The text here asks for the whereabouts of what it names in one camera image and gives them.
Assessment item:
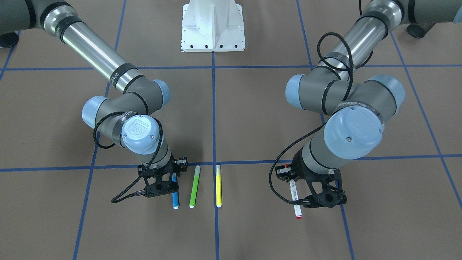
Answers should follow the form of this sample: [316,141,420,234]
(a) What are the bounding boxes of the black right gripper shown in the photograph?
[138,155,188,181]

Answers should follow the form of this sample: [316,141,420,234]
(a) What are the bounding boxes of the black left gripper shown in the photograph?
[275,148,343,195]

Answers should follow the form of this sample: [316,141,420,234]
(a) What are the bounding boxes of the blue marker pen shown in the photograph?
[172,173,179,210]

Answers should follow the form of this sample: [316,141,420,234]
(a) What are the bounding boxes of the red marker pen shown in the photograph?
[289,179,302,220]

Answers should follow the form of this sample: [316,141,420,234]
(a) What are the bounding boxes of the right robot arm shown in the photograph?
[1,0,188,183]

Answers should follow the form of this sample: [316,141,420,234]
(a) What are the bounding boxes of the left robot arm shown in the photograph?
[271,0,461,204]

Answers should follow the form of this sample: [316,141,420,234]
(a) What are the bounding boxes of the green marker pen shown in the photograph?
[189,165,201,209]

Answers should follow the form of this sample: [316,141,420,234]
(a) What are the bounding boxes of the yellow marker pen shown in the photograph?
[215,165,222,208]

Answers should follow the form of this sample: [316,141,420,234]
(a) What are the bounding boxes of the far black mesh cup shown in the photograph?
[406,23,436,39]

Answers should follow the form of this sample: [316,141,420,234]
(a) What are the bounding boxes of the black mesh cup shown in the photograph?
[406,23,436,39]
[0,32,19,49]

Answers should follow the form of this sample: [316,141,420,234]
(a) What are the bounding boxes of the near black mesh cup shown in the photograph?
[0,32,19,49]

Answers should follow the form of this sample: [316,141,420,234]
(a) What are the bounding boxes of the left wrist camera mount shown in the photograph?
[303,179,348,208]

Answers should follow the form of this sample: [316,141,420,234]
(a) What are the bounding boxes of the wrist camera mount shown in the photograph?
[303,179,348,208]
[144,173,179,198]

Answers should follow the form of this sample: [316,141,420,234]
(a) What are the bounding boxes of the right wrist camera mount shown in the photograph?
[144,173,179,198]

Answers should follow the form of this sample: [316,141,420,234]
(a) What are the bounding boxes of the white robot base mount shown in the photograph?
[180,0,246,52]

